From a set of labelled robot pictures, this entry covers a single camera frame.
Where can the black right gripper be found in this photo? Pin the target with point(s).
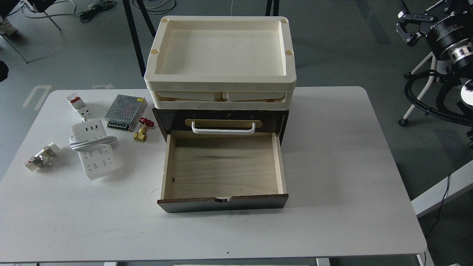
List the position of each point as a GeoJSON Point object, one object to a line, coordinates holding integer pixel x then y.
{"type": "Point", "coordinates": [449, 34]}

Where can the white power strip with cable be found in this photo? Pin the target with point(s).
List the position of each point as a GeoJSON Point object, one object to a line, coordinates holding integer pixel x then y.
{"type": "Point", "coordinates": [93, 145]}

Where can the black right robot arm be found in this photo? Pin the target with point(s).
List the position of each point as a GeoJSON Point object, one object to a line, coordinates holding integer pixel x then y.
{"type": "Point", "coordinates": [427, 90]}

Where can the white side table edge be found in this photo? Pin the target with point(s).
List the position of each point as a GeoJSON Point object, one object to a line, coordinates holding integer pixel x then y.
{"type": "Point", "coordinates": [452, 186]}

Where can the cream plastic tray on top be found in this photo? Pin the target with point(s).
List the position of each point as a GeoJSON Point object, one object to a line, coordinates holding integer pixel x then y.
{"type": "Point", "coordinates": [222, 63]}

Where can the open wooden drawer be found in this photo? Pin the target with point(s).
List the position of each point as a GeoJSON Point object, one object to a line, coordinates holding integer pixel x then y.
{"type": "Point", "coordinates": [222, 173]}

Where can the metal power supply unit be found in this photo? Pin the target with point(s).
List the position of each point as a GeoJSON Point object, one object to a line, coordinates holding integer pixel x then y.
{"type": "Point", "coordinates": [125, 112]}

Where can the white red circuit breaker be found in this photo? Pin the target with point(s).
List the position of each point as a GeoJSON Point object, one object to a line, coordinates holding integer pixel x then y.
{"type": "Point", "coordinates": [78, 105]}

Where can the small white metal connector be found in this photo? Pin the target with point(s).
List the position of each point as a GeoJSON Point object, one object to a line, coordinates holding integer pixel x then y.
{"type": "Point", "coordinates": [43, 157]}

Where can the brass valve red handle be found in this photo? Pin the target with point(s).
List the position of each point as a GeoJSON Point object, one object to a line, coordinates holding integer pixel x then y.
{"type": "Point", "coordinates": [141, 135]}

